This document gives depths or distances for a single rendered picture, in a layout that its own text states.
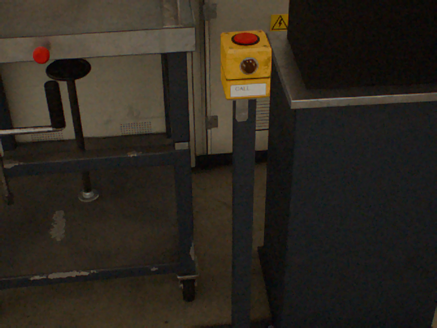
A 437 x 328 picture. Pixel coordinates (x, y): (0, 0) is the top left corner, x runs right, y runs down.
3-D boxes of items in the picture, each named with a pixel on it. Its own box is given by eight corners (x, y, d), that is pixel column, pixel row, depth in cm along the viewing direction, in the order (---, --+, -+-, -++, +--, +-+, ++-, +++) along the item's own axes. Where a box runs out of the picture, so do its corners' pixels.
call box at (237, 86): (270, 99, 118) (272, 47, 112) (225, 102, 117) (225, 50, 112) (262, 78, 125) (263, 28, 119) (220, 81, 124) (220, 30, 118)
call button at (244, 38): (258, 49, 114) (259, 40, 114) (235, 50, 114) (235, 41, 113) (254, 39, 118) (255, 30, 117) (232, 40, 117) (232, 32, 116)
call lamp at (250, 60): (259, 77, 114) (260, 59, 112) (240, 79, 114) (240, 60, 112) (258, 73, 115) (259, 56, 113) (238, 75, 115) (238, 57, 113)
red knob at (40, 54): (50, 65, 129) (47, 50, 127) (33, 66, 129) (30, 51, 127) (52, 54, 133) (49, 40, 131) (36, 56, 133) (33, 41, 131)
